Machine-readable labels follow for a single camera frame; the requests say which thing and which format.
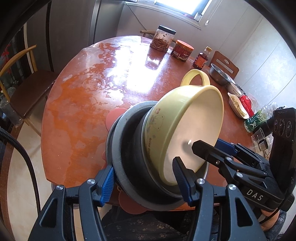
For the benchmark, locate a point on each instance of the dark floral clothing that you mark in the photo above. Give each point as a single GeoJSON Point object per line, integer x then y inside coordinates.
{"type": "Point", "coordinates": [143, 227]}

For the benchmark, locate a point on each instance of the black thermos flask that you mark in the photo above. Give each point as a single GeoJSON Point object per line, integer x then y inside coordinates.
{"type": "Point", "coordinates": [269, 129]}

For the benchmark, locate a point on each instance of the clear plastic cup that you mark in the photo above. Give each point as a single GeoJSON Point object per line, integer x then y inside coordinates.
{"type": "Point", "coordinates": [259, 136]}

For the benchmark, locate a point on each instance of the person's right forearm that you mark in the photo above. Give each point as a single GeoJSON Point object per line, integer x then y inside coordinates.
{"type": "Point", "coordinates": [272, 220]}

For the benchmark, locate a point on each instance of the small steel cup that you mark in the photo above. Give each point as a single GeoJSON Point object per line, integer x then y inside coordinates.
{"type": "Point", "coordinates": [263, 145]}

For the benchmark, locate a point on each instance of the clear jar with black lid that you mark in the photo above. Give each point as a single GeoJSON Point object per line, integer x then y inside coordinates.
{"type": "Point", "coordinates": [161, 38]}

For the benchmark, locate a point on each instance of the pink plate with ears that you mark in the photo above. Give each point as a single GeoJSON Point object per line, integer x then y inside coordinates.
{"type": "Point", "coordinates": [115, 117]}

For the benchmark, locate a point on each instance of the chair with curved yellow frame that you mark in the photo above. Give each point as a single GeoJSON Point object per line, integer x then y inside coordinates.
{"type": "Point", "coordinates": [148, 33]}
{"type": "Point", "coordinates": [27, 92]}

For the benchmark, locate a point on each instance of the white ceramic bowl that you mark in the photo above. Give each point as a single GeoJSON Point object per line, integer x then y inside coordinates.
{"type": "Point", "coordinates": [233, 90]}

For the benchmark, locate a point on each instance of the large steel bowl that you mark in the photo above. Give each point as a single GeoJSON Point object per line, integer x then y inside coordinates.
{"type": "Point", "coordinates": [113, 148]}

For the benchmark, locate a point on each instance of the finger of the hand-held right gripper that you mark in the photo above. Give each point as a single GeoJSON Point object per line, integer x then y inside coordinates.
{"type": "Point", "coordinates": [208, 151]}
{"type": "Point", "coordinates": [225, 146]}

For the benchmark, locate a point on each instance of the dark patterned plate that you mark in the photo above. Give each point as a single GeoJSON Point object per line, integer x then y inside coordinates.
{"type": "Point", "coordinates": [241, 89]}

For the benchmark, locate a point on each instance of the grey refrigerator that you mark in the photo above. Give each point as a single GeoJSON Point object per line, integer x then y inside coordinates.
{"type": "Point", "coordinates": [69, 34]}

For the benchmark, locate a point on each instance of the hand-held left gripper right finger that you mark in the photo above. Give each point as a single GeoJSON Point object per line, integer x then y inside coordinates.
{"type": "Point", "coordinates": [182, 180]}

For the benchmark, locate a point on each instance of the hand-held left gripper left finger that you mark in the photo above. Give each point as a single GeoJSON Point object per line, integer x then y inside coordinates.
{"type": "Point", "coordinates": [107, 185]}

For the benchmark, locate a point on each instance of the white plate with food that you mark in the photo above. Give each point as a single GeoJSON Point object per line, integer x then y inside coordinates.
{"type": "Point", "coordinates": [235, 104]}

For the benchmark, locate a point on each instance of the clear bottle with green label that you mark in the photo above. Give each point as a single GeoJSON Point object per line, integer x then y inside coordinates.
{"type": "Point", "coordinates": [259, 118]}

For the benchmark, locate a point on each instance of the brown sauce bottle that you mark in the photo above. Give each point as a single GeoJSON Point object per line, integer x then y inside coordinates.
{"type": "Point", "coordinates": [201, 59]}

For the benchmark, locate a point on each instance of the red snack packet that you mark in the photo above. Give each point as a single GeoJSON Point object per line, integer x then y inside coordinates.
{"type": "Point", "coordinates": [246, 105]}

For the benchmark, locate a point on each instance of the clear plastic bag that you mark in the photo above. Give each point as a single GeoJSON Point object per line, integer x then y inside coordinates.
{"type": "Point", "coordinates": [254, 99]}

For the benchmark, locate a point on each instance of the jar with red lid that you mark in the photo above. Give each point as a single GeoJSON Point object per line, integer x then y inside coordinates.
{"type": "Point", "coordinates": [181, 51]}

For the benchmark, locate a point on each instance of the bright window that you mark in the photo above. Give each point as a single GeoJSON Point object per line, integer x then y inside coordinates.
{"type": "Point", "coordinates": [182, 4]}

